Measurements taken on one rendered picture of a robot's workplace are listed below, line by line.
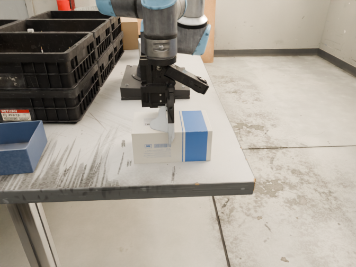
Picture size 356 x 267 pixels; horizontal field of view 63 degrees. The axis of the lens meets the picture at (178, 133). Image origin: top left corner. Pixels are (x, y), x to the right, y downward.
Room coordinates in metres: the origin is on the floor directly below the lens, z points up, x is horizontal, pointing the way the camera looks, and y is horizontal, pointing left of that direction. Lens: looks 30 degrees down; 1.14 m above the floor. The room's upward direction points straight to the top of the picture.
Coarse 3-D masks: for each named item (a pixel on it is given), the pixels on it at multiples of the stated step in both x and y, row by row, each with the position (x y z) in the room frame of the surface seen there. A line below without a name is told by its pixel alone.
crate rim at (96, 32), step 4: (24, 20) 1.40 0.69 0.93; (28, 20) 1.40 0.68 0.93; (32, 20) 1.40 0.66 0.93; (36, 20) 1.40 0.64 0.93; (40, 20) 1.40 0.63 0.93; (44, 20) 1.40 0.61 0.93; (48, 20) 1.40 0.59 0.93; (52, 20) 1.40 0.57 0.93; (56, 20) 1.40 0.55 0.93; (60, 20) 1.40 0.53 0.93; (64, 20) 1.40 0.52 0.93; (68, 20) 1.40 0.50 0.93; (72, 20) 1.40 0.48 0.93; (76, 20) 1.40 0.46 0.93; (80, 20) 1.40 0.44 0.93; (84, 20) 1.40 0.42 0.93; (88, 20) 1.40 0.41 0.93; (92, 20) 1.40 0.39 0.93; (96, 20) 1.40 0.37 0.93; (100, 20) 1.40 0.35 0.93; (104, 20) 1.40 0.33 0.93; (108, 20) 1.39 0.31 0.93; (8, 24) 1.28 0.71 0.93; (12, 24) 1.29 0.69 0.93; (104, 24) 1.29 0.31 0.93; (108, 24) 1.36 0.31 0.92; (0, 28) 1.20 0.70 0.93; (4, 28) 1.22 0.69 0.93; (96, 28) 1.20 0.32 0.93; (100, 28) 1.21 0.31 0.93; (104, 28) 1.28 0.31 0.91; (92, 32) 1.12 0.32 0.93; (96, 32) 1.15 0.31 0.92; (100, 32) 1.21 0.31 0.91; (96, 36) 1.14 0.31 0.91
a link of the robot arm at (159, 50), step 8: (144, 40) 0.67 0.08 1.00; (152, 40) 0.64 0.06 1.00; (160, 40) 0.64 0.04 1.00; (168, 40) 0.65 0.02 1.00; (176, 40) 0.67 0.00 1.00; (152, 48) 0.65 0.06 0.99; (160, 48) 0.63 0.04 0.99; (168, 48) 0.65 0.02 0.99; (176, 48) 0.67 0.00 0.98; (152, 56) 0.65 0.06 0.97; (160, 56) 0.64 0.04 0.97; (168, 56) 0.65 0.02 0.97
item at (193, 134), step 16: (144, 112) 0.73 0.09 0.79; (176, 112) 0.73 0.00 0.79; (192, 112) 0.73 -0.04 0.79; (144, 128) 0.64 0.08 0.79; (176, 128) 0.64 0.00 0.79; (192, 128) 0.64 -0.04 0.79; (208, 128) 0.64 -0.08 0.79; (144, 144) 0.61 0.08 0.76; (160, 144) 0.62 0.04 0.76; (176, 144) 0.62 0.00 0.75; (192, 144) 0.62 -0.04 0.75; (208, 144) 0.63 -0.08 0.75; (144, 160) 0.61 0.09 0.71; (160, 160) 0.62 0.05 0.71; (176, 160) 0.62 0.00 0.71; (192, 160) 0.62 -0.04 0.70; (208, 160) 0.63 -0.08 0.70
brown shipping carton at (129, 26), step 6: (120, 18) 1.92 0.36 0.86; (126, 18) 1.92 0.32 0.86; (132, 18) 1.92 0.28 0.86; (126, 24) 1.78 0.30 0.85; (132, 24) 1.79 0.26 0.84; (126, 30) 1.78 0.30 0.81; (132, 30) 1.79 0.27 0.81; (126, 36) 1.78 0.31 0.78; (132, 36) 1.79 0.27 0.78; (138, 36) 1.80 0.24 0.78; (126, 42) 1.78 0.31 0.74; (132, 42) 1.79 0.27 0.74; (126, 48) 1.78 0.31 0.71; (132, 48) 1.79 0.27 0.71
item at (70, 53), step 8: (0, 32) 1.11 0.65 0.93; (8, 32) 1.11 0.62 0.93; (16, 32) 1.11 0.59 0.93; (24, 32) 1.11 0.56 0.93; (40, 32) 1.11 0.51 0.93; (48, 32) 1.12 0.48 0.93; (56, 32) 1.11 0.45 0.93; (64, 32) 1.11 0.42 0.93; (72, 32) 1.11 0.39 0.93; (80, 32) 1.11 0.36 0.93; (88, 32) 1.11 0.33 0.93; (80, 40) 0.98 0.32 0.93; (88, 40) 1.04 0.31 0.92; (72, 48) 0.88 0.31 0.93; (80, 48) 0.94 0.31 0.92; (0, 56) 0.82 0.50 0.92; (8, 56) 0.82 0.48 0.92; (16, 56) 0.82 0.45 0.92; (24, 56) 0.82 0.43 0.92; (32, 56) 0.82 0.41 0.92; (40, 56) 0.82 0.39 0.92; (48, 56) 0.82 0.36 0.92; (56, 56) 0.82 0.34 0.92; (64, 56) 0.82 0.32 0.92; (72, 56) 0.85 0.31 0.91
